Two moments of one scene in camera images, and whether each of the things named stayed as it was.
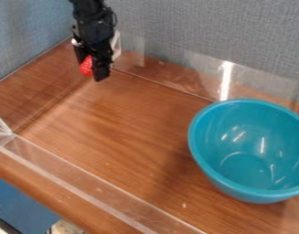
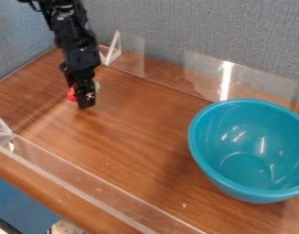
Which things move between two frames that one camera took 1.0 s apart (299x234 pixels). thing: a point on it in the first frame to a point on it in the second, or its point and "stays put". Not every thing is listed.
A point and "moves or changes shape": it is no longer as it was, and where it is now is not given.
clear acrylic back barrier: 213,79 stays put
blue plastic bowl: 249,144 stays put
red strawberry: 86,67 moves or changes shape
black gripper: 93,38 to 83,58
